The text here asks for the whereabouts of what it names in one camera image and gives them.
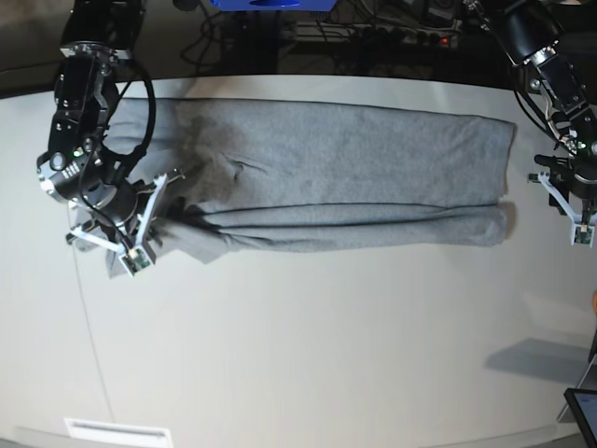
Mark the white label strip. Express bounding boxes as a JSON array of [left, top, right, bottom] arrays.
[[64, 418, 174, 447]]

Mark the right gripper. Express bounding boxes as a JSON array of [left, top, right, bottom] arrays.
[[64, 170, 186, 257]]

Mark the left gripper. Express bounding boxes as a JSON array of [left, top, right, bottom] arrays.
[[534, 155, 596, 224]]

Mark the black power strip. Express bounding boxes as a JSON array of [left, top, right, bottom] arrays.
[[281, 21, 460, 49]]

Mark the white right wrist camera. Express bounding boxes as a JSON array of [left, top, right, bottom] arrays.
[[118, 246, 155, 277]]

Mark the blue box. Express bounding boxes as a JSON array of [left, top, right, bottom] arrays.
[[210, 0, 337, 12]]

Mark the orange-handled tool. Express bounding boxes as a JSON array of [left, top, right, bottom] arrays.
[[591, 291, 597, 314]]

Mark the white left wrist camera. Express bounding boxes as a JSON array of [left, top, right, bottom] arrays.
[[570, 223, 596, 247]]

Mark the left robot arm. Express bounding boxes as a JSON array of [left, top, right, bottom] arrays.
[[465, 1, 596, 227]]

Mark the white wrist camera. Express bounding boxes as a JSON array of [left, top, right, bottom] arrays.
[[570, 223, 596, 247], [118, 246, 155, 277]]

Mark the black tablet on stand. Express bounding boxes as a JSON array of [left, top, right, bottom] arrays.
[[564, 388, 596, 448]]

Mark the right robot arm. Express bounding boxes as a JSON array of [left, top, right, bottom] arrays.
[[36, 1, 183, 273]]

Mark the grey T-shirt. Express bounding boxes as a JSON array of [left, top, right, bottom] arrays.
[[130, 99, 516, 263]]

